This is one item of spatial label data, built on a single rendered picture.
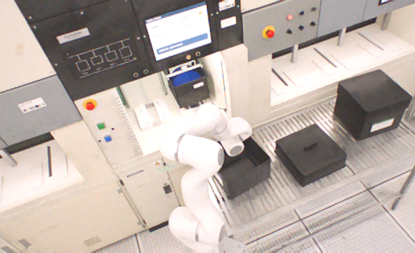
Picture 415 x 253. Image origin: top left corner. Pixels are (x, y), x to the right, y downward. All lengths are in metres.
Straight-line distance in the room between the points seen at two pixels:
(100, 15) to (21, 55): 0.35
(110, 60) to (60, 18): 0.27
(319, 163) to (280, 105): 0.51
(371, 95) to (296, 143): 0.50
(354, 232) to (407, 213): 0.43
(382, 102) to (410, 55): 0.75
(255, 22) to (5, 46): 1.09
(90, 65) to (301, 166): 1.18
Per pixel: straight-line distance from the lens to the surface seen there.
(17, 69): 1.57
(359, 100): 2.03
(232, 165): 1.97
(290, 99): 2.20
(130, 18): 1.48
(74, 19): 1.46
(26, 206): 2.19
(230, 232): 1.77
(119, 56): 1.55
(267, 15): 1.73
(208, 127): 1.15
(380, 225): 2.77
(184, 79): 2.10
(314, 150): 1.93
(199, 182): 1.13
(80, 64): 1.55
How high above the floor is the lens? 2.36
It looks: 47 degrees down
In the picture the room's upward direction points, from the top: 11 degrees counter-clockwise
